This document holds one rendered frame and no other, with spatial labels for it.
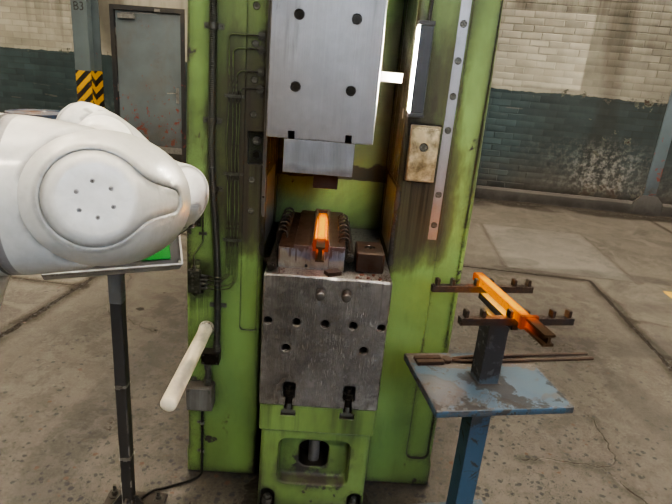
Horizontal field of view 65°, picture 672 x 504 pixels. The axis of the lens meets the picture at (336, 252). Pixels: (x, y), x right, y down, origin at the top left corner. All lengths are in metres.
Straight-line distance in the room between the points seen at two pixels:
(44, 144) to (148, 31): 7.82
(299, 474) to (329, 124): 1.19
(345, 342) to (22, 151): 1.30
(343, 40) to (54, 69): 7.64
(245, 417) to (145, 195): 1.69
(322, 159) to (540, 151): 6.35
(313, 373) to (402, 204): 0.60
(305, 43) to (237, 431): 1.37
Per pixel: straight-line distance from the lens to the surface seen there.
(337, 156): 1.50
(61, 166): 0.40
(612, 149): 7.98
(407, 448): 2.13
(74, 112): 1.03
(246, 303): 1.81
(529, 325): 1.38
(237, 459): 2.17
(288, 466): 1.97
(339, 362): 1.66
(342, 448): 1.91
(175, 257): 1.48
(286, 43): 1.49
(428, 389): 1.52
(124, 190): 0.39
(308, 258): 1.58
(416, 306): 1.81
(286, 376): 1.69
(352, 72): 1.49
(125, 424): 1.86
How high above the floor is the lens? 1.48
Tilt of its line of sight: 19 degrees down
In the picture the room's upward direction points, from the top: 5 degrees clockwise
